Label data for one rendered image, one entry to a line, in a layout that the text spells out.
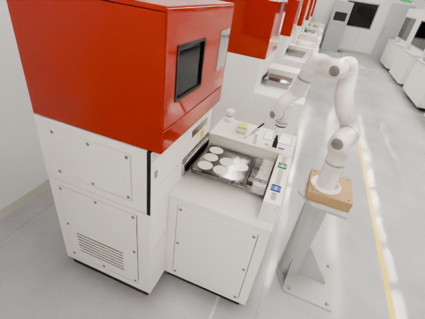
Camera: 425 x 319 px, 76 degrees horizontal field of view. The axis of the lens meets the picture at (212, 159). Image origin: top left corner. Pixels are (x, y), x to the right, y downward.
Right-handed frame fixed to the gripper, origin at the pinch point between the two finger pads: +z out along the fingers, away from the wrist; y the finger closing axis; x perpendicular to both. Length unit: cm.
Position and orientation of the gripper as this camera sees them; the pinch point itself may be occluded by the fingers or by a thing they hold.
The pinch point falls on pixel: (274, 144)
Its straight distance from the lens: 198.9
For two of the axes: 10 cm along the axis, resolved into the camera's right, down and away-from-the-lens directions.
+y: -3.5, 4.7, -8.1
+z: -1.3, 8.3, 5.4
